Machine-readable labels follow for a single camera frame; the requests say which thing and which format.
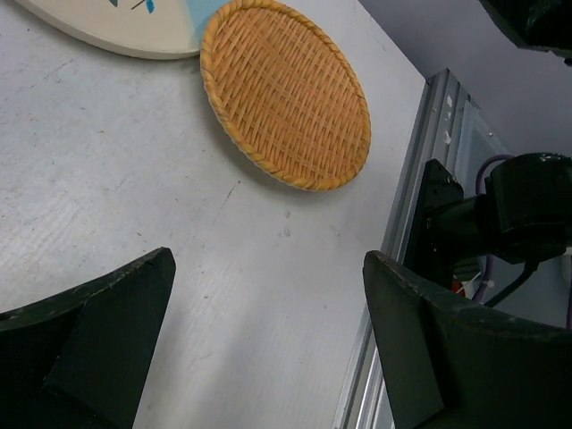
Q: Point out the cream and blue round plate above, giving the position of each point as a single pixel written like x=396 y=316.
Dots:
x=152 y=29

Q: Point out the round woven bamboo plate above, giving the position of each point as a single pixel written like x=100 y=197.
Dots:
x=285 y=94

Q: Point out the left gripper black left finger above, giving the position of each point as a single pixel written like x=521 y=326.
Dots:
x=80 y=358

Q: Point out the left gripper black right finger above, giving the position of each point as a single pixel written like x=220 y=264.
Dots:
x=449 y=362

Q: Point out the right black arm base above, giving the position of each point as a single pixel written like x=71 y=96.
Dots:
x=444 y=242

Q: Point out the aluminium front rail frame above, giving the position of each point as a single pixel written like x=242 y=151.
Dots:
x=449 y=133

